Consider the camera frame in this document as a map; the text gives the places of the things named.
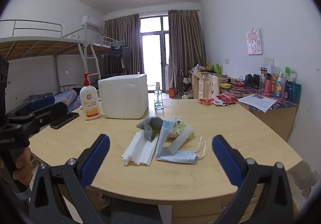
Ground dark trolley bag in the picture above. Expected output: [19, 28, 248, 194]
[175, 70, 191, 95]

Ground row of toiletry bottles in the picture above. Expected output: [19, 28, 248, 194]
[258, 65, 302, 104]

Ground glass balcony door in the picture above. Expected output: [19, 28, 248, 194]
[139, 14, 171, 93]

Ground wooden smiley face chair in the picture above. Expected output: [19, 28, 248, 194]
[208, 73, 220, 99]

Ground white foam box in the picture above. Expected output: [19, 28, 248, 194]
[98, 73, 149, 119]

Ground wooden desk with drawers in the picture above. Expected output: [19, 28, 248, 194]
[189, 70, 236, 100]

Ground hanging dark clothes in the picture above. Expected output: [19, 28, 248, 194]
[108, 45, 132, 69]

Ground patterned desk mat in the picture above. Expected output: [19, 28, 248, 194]
[221, 81, 300, 110]

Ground metal bunk bed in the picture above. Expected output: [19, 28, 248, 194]
[0, 19, 101, 109]
[93, 35, 128, 76]

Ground plaid blue orange quilt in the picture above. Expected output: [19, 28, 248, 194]
[54, 89, 83, 114]

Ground metal bed ladder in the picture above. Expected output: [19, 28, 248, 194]
[78, 43, 101, 81]

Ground black smartphone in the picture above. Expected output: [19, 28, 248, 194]
[49, 112, 80, 129]

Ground person's left forearm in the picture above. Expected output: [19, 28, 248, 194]
[0, 184, 33, 206]

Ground cartoon wall poster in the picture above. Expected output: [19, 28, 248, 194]
[246, 28, 264, 55]

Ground white air conditioner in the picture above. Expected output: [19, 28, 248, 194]
[81, 15, 100, 29]

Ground grey sock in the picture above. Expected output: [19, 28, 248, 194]
[136, 117, 165, 142]

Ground brown curtain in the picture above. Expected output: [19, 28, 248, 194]
[103, 13, 143, 76]
[168, 9, 206, 89]

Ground person's left hand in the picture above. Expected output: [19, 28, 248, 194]
[13, 147, 34, 186]

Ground black headphones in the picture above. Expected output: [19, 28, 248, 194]
[244, 73, 260, 88]

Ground floral plastic bag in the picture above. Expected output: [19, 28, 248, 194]
[164, 117, 195, 139]

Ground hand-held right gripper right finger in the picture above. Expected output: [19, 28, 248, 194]
[211, 134, 294, 224]

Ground blue face mask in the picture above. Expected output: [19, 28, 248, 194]
[155, 117, 206, 164]

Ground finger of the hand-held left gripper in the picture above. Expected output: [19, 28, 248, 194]
[24, 102, 69, 136]
[5, 96, 56, 121]

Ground white paper sheet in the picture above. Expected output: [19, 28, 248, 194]
[238, 94, 277, 113]

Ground dark grey bedding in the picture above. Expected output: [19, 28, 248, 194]
[25, 92, 54, 104]

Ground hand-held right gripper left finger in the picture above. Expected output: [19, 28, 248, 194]
[28, 134, 111, 224]

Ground white lotion pump bottle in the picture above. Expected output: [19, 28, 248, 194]
[79, 73, 101, 121]

